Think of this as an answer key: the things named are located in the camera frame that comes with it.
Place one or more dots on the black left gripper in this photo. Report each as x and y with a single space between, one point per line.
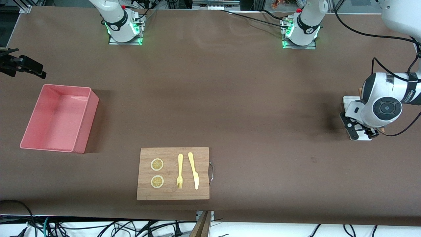
372 132

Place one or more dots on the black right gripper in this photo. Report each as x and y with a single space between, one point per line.
11 63

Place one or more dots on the white rectangular tray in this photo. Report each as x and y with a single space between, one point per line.
350 98

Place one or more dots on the pink plastic bin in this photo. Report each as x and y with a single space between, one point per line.
56 118

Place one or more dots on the lemon slice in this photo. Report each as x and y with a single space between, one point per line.
157 182
157 164

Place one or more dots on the yellow plastic fork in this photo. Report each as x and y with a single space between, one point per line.
180 164

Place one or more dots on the yellow plastic knife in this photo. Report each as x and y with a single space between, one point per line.
194 171

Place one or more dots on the wooden cutting board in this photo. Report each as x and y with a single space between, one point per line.
171 194

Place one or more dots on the aluminium frame profile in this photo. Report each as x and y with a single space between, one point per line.
26 8

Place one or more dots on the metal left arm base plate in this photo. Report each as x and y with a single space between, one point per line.
299 47

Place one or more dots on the small metal bracket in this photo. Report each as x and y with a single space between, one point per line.
212 214

